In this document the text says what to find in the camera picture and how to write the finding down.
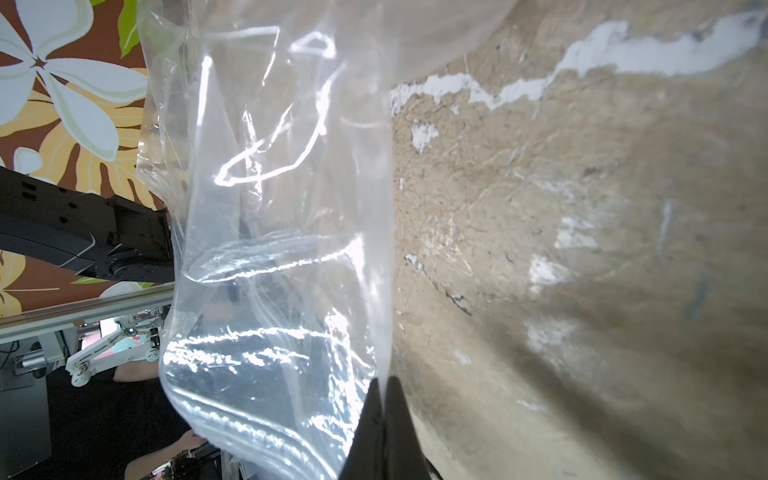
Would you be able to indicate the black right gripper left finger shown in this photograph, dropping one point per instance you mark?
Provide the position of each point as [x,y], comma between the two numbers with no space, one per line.
[365,459]

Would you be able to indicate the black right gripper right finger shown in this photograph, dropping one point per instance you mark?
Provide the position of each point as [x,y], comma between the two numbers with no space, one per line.
[404,458]

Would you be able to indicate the clear plastic vacuum bag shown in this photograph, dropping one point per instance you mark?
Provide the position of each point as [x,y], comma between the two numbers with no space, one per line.
[268,136]

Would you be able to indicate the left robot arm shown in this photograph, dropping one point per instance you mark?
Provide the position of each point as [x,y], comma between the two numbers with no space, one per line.
[113,239]

